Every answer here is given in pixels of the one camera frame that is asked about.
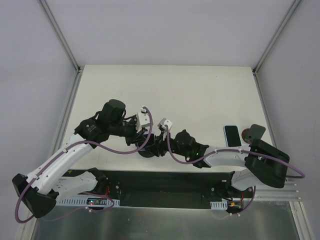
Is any right aluminium frame post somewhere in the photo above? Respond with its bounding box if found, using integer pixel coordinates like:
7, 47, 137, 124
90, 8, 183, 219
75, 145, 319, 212
252, 0, 302, 75

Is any black phone stand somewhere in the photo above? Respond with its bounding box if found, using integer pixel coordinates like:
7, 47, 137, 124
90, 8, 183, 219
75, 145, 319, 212
138, 143, 160, 158

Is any right white cable duct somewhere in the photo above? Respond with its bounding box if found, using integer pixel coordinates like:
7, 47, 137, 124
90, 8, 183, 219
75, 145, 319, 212
210, 199, 228, 211

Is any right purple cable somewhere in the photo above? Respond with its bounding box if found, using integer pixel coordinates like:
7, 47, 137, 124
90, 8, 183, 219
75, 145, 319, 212
163, 124, 306, 179

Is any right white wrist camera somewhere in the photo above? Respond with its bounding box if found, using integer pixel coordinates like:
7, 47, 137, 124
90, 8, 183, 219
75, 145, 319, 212
157, 118, 173, 140

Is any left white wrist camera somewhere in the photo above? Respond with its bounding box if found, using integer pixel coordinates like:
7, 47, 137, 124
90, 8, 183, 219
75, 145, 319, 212
135, 106, 153, 133

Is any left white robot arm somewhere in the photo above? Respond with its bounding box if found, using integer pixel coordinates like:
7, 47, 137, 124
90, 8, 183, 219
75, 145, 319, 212
12, 99, 154, 224

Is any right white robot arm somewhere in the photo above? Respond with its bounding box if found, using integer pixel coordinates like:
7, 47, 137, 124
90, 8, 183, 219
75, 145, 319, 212
147, 130, 290, 198

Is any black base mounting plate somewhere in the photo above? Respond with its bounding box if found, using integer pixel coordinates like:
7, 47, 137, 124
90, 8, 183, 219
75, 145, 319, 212
64, 169, 258, 208

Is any blue case smartphone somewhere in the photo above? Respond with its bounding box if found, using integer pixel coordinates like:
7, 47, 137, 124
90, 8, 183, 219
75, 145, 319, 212
223, 125, 242, 147

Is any left white cable duct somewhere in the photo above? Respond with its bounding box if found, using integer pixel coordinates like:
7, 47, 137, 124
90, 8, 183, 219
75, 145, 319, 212
56, 196, 120, 208

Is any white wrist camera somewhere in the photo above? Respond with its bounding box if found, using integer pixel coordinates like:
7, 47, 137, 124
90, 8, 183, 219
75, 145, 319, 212
157, 118, 173, 140
135, 106, 153, 133

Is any brown base phone stand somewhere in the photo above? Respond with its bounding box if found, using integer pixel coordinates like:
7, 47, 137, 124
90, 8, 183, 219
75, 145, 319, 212
241, 124, 266, 145

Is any aluminium frame post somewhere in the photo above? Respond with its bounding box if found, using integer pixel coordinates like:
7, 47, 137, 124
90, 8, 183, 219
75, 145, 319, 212
38, 0, 85, 73
252, 0, 302, 75

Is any white cable duct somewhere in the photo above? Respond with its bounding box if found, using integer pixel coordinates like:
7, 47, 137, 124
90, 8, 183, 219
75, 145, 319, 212
56, 196, 120, 208
210, 199, 228, 211

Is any left aluminium frame post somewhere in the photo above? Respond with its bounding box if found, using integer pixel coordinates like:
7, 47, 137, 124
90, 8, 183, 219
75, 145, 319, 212
38, 0, 85, 73

